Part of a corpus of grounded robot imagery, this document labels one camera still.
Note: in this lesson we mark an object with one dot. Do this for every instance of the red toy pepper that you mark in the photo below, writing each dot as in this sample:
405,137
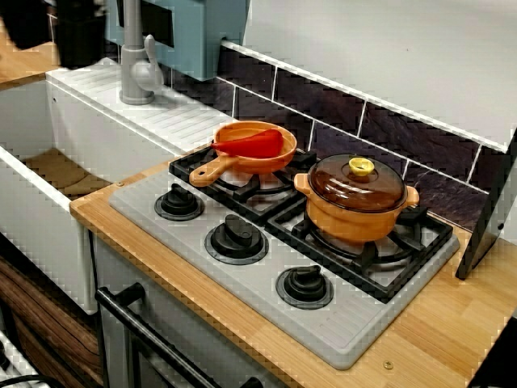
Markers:
250,146

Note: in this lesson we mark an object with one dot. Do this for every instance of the glass lid with yellow knob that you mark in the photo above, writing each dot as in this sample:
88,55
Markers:
343,186

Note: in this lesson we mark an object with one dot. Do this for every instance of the black burner grate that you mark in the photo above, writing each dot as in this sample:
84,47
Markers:
412,213
246,193

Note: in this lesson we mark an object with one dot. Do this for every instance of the orange toy frying pan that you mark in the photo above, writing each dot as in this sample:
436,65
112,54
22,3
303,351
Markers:
258,165

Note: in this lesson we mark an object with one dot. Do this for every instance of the black stove knob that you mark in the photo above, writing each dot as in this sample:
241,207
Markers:
177,202
234,238
303,287

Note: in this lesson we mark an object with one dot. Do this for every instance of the orange toy pot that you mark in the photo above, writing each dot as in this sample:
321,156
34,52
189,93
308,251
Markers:
347,222

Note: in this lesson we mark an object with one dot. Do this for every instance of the dark tiled backsplash panel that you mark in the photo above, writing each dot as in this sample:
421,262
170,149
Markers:
343,117

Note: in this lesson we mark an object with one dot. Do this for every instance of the white toy oven cabinet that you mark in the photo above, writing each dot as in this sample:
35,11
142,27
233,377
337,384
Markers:
177,319

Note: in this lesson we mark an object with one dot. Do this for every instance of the grey toy stove plate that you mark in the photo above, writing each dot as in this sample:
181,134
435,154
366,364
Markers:
343,335

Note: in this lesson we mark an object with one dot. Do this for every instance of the teal toy cabinet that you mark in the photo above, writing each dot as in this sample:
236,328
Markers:
194,40

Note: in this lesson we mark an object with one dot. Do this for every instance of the white toy sink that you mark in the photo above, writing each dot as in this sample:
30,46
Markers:
101,133

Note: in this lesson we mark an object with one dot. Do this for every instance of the grey toy faucet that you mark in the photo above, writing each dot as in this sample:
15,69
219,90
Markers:
133,60

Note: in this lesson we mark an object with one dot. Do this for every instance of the black side panel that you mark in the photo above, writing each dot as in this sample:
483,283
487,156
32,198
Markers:
484,226

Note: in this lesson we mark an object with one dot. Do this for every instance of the black upright panel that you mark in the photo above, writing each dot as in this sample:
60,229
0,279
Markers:
81,36

